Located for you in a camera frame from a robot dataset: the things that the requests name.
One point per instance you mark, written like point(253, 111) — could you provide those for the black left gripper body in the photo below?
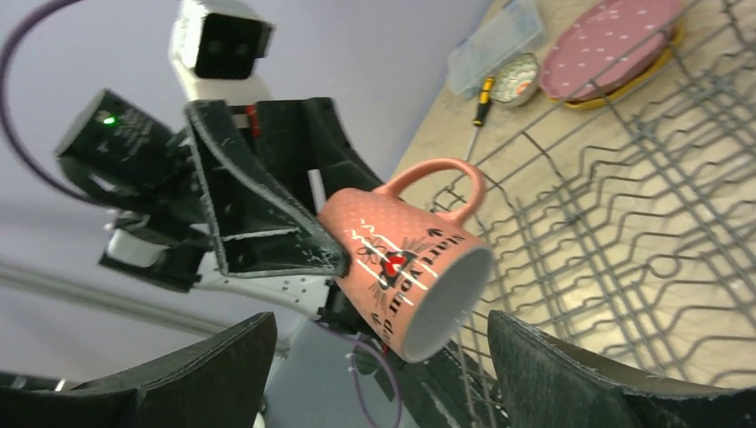
point(125, 159)

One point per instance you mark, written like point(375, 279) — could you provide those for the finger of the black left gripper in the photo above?
point(257, 228)
point(293, 137)

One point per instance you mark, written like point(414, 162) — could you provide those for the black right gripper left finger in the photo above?
point(218, 382)

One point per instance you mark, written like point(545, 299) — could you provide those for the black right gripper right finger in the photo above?
point(546, 382)

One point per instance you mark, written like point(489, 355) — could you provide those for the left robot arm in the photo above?
point(306, 298)

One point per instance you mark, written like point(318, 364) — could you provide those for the yellow black screwdriver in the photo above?
point(482, 110)

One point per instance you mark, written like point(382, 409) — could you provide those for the clear plastic screw box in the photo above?
point(515, 28)

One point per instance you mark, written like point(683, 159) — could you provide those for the pink dotted plate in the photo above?
point(607, 46)

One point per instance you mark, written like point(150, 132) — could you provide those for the yellow plate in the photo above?
point(665, 56)

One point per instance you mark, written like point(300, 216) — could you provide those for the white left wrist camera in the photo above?
point(214, 47)

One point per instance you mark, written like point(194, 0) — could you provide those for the grey wire dish rack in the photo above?
point(629, 231)

